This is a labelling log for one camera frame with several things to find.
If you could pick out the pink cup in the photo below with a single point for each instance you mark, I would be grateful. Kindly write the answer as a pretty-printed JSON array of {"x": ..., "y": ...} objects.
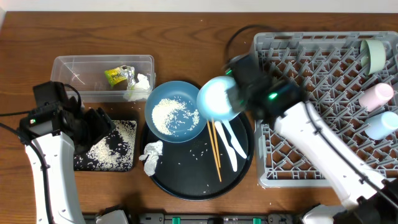
[{"x": 376, "y": 96}]

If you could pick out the grey dishwasher rack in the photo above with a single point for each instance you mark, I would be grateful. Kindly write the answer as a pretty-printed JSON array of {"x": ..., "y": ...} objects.
[{"x": 336, "y": 68}]

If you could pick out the clear plastic bin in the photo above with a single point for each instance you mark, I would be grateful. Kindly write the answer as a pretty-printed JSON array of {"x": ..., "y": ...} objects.
[{"x": 86, "y": 74}]

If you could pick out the light blue plastic knife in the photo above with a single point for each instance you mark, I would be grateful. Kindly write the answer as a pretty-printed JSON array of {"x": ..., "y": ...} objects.
[{"x": 234, "y": 141}]

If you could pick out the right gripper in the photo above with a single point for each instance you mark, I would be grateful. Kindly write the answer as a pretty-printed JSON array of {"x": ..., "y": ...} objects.
[{"x": 245, "y": 107}]

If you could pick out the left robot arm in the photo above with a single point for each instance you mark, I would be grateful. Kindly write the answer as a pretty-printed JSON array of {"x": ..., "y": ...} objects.
[{"x": 51, "y": 159}]

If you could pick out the black mounting rail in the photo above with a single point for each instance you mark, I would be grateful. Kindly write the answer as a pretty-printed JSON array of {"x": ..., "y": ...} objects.
[{"x": 160, "y": 218}]

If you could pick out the round black serving tray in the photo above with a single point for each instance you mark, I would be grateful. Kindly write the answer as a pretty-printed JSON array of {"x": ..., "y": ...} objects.
[{"x": 187, "y": 169}]

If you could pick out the white tissue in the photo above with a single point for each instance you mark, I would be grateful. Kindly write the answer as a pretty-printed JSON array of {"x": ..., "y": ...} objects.
[{"x": 139, "y": 91}]

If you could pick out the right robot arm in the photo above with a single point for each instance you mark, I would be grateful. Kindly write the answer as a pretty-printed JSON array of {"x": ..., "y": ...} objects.
[{"x": 365, "y": 195}]

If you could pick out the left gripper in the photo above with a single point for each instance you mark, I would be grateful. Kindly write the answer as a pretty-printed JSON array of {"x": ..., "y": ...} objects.
[{"x": 104, "y": 123}]

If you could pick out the white small cup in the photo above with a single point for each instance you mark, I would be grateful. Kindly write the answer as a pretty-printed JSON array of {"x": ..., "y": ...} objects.
[{"x": 381, "y": 125}]

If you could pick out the silver white napkin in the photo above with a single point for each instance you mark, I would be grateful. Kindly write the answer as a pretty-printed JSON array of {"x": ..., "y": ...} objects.
[{"x": 152, "y": 152}]

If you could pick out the wooden chopstick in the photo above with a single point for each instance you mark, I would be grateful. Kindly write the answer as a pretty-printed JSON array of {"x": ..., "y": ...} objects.
[
  {"x": 210, "y": 132},
  {"x": 216, "y": 143}
]

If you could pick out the dark blue plate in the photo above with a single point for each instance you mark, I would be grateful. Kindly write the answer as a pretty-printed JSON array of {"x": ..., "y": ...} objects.
[{"x": 171, "y": 112}]

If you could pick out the spilled rice pile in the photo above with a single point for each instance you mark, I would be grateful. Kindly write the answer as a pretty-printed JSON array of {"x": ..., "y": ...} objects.
[{"x": 115, "y": 149}]

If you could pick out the light blue saucer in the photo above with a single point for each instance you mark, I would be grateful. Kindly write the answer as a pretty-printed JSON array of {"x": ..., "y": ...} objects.
[{"x": 212, "y": 99}]

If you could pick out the mint green bowl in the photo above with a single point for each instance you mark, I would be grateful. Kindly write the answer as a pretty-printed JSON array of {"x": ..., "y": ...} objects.
[{"x": 374, "y": 58}]

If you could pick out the yellow green snack wrapper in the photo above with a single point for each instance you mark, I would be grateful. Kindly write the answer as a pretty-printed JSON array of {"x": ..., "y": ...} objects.
[{"x": 120, "y": 74}]

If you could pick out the white plastic knife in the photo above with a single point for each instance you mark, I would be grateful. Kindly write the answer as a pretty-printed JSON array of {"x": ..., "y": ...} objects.
[{"x": 229, "y": 149}]

